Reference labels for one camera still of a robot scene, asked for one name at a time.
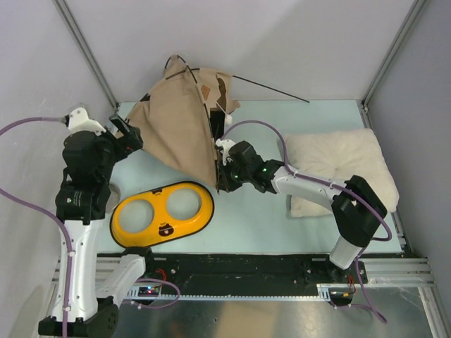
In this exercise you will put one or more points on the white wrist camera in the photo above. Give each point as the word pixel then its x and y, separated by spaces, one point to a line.
pixel 224 146
pixel 78 120

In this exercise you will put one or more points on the beige fabric pet tent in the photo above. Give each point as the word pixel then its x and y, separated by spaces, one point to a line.
pixel 182 115

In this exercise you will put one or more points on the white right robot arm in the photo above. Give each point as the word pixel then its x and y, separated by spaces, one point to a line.
pixel 356 208

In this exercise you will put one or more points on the left aluminium frame post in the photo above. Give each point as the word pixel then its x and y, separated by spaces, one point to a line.
pixel 76 33

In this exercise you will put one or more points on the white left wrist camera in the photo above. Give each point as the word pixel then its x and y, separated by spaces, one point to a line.
pixel 78 120

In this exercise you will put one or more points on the black tent pole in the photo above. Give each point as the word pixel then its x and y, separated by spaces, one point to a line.
pixel 271 88
pixel 209 90

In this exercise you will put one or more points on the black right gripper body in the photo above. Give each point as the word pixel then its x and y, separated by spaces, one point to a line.
pixel 233 177

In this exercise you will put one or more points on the cream fluffy cushion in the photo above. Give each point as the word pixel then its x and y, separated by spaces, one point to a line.
pixel 342 154

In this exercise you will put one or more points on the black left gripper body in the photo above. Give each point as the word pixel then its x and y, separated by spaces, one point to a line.
pixel 115 149

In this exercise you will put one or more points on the black tent pole back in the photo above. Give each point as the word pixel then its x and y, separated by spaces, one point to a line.
pixel 271 88

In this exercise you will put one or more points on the right aluminium frame post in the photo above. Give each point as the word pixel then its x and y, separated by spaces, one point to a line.
pixel 408 24

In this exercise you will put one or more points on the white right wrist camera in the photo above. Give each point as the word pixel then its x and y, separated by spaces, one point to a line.
pixel 224 146

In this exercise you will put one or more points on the aluminium frame post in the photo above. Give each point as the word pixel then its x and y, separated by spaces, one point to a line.
pixel 76 33
pixel 408 24

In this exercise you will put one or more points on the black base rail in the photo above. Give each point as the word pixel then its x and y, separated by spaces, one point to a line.
pixel 243 275

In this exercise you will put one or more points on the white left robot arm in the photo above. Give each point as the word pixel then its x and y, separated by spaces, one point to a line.
pixel 81 308

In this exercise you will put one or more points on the yellow double bowl holder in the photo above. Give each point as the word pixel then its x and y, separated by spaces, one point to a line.
pixel 163 227

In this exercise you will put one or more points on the white pompom toy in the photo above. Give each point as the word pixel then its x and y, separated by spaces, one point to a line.
pixel 228 120

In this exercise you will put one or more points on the black tent pole front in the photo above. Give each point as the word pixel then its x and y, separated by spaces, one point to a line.
pixel 209 90

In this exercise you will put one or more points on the small circuit board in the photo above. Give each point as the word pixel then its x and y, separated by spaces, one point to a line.
pixel 147 291

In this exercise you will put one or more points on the steel pet bowl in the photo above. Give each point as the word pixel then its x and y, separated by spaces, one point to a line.
pixel 114 198

